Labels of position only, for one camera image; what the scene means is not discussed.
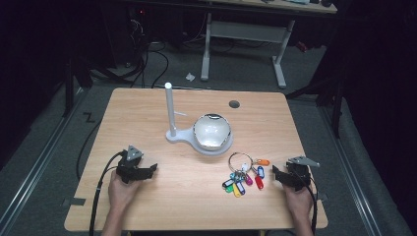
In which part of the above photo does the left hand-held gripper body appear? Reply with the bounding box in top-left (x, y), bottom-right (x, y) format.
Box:
top-left (115, 145), bottom-right (146, 185)

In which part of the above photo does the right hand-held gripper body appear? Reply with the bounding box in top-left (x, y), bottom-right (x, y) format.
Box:
top-left (284, 155), bottom-right (321, 192)

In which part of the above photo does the key ring with coloured tags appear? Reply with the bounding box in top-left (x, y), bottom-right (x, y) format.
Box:
top-left (221, 151), bottom-right (271, 199)

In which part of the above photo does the white stand with pole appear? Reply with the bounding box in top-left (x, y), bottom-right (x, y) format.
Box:
top-left (163, 82), bottom-right (235, 156)

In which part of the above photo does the person's right hand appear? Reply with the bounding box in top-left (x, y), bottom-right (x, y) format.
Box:
top-left (282, 183), bottom-right (315, 221)

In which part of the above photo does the person's left hand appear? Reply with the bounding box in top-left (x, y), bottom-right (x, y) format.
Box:
top-left (107, 169), bottom-right (143, 211)

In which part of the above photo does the shiny silver bowl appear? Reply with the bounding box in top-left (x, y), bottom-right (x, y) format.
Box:
top-left (192, 112), bottom-right (232, 152)

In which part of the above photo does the black metal stand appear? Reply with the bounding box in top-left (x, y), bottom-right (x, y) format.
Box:
top-left (284, 62), bottom-right (350, 140)
top-left (61, 57), bottom-right (94, 118)

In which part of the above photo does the small red object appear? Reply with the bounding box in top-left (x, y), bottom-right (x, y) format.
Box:
top-left (295, 40), bottom-right (310, 54)

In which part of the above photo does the wooden desk with white legs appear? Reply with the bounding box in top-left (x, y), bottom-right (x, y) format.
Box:
top-left (183, 0), bottom-right (338, 89)

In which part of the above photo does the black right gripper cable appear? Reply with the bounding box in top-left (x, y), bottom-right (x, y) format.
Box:
top-left (306, 170), bottom-right (320, 236)

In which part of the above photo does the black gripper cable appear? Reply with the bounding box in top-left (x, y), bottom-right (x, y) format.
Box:
top-left (88, 150), bottom-right (128, 236)
top-left (306, 170), bottom-right (320, 236)

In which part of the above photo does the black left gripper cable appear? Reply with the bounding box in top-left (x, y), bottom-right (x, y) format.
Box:
top-left (88, 150), bottom-right (128, 236)

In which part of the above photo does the thin black floor cable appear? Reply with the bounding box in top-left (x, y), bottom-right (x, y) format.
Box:
top-left (75, 118), bottom-right (103, 182)

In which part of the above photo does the metal floor rail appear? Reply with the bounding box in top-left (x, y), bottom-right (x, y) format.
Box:
top-left (318, 103), bottom-right (386, 236)
top-left (0, 88), bottom-right (87, 232)

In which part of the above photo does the bundle of black floor cables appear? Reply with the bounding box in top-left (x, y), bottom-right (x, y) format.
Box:
top-left (91, 18), bottom-right (171, 89)

